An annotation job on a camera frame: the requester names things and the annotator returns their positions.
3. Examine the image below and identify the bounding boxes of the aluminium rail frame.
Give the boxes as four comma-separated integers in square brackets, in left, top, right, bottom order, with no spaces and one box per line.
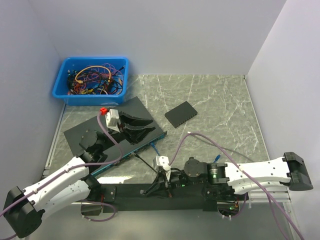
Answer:
[14,102,301,240]

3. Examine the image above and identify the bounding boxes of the black cable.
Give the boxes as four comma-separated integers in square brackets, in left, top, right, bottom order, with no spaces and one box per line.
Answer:
[134,153,161,176]

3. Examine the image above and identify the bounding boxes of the small black network switch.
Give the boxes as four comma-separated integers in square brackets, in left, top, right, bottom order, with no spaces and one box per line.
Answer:
[164,101,198,128]

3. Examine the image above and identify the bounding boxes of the blue plastic bin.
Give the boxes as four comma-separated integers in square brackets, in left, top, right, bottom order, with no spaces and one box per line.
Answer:
[52,56,129,106]

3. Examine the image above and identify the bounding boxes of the large black network switch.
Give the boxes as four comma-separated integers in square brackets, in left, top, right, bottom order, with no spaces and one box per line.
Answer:
[64,97,167,176]

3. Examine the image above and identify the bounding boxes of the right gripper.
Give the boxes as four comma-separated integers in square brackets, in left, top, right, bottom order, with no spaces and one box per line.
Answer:
[146,169,203,198]

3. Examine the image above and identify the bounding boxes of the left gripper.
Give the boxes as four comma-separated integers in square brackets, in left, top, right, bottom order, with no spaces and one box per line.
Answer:
[98,111,156,152]

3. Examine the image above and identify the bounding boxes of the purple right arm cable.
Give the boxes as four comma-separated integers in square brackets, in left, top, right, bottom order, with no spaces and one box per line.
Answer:
[168,132,306,240]

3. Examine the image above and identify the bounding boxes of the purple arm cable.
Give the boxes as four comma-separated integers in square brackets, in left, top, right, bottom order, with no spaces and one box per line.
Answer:
[0,113,126,240]
[168,132,306,240]

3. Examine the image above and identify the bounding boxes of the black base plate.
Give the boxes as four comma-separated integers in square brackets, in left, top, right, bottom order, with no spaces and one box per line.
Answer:
[70,183,248,216]

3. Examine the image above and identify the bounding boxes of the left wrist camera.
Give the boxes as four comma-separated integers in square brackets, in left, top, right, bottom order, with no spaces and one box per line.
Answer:
[100,107,120,133]

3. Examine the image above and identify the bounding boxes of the tangled cables in bin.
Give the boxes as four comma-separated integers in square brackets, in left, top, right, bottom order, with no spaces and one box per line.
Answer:
[65,62,125,96]

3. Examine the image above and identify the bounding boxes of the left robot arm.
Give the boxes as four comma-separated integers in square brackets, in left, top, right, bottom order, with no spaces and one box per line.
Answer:
[0,108,155,239]

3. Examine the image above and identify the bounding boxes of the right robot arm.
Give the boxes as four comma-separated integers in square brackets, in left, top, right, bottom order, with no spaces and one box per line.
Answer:
[174,132,314,200]

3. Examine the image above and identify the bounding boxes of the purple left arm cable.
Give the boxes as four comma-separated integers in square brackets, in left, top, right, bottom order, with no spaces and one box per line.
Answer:
[0,113,126,240]

